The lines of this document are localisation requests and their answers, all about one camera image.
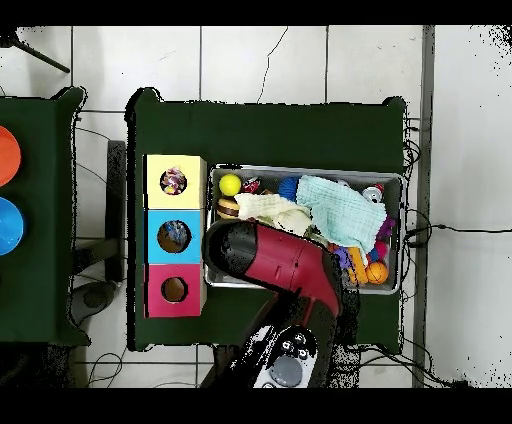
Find black cable with plug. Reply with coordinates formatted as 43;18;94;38
402;207;512;249

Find brown toy burger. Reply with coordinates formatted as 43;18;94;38
216;197;241;220

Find dark tripod leg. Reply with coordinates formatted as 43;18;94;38
0;26;72;75

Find silver wire mesh bin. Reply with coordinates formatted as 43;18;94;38
204;162;407;296

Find blue round bowl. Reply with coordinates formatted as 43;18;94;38
0;195;27;257

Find grey floor foot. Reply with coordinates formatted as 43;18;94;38
70;279;118;326

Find red and silver can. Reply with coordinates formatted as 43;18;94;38
362;182;386;204

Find blue spiky ball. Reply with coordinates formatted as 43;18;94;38
278;175;302;201

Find orange round bowl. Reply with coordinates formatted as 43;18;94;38
0;125;23;188

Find black upright panel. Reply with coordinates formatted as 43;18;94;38
106;139;128;284

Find purple spiky toy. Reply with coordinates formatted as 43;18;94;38
375;214;397;241

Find dark green table cloth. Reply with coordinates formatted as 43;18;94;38
0;86;91;347
124;86;409;355

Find orange toy basketball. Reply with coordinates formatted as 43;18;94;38
364;260;390;286

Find wooden box three round holes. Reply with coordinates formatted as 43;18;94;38
142;154;209;320

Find small polka dot paper ball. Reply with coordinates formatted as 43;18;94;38
159;167;188;196

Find cream waffle cloth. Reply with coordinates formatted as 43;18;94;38
233;192;313;237

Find yellow ball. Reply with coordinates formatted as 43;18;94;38
218;173;243;198

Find crushed clear plastic bottle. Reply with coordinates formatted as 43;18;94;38
161;220;191;249

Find mint waffle cloth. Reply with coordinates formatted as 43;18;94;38
295;174;388;257

